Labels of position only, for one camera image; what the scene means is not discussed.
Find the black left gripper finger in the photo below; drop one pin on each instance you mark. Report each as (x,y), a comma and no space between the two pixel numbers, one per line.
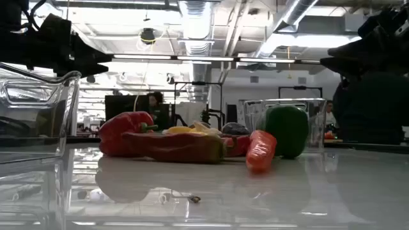
(87,55)
(86,69)

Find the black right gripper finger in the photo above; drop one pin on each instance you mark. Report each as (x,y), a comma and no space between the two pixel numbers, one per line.
(345,65)
(350,49)

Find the red bell pepper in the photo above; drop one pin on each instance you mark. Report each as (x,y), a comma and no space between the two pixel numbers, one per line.
(118,127)

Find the green bell pepper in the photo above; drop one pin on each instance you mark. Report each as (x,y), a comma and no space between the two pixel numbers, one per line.
(287,127)

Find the long dark red pepper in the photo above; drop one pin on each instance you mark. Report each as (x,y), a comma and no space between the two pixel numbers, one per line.
(175,147)

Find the orange carrot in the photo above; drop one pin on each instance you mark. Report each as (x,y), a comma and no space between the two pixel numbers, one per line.
(260,150)

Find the dark purple vegetable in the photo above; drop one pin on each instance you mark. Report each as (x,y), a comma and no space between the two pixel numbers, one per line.
(234,128)

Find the pale yellow onion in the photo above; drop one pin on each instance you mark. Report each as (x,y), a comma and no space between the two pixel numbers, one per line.
(209,129)

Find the black computer monitor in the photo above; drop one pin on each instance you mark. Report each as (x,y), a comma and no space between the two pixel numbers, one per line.
(124,107)

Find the small clear plastic bin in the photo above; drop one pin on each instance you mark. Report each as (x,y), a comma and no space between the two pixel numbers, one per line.
(317,127)

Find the large clear plastic bin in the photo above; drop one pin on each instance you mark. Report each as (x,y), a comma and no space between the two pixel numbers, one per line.
(38,121)

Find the person at desk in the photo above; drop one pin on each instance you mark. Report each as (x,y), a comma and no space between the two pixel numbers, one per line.
(155,100)

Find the small dark debris piece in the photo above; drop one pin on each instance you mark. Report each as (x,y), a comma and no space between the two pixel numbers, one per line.
(195,199)

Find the wide black frame stand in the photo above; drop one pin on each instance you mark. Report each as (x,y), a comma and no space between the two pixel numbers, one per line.
(300,87)

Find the black ceiling dome camera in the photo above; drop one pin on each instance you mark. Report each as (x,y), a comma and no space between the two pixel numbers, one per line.
(148,35)

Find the slanted silver air duct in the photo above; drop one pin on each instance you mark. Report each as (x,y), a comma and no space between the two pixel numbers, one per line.
(294,12)

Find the straight silver air duct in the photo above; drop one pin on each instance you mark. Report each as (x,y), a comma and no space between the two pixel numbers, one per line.
(195,25)

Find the tall black frame stand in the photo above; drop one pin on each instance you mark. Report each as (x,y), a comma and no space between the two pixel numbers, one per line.
(198,83)

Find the long ceiling light rail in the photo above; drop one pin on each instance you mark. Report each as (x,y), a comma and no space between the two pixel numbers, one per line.
(204,58)

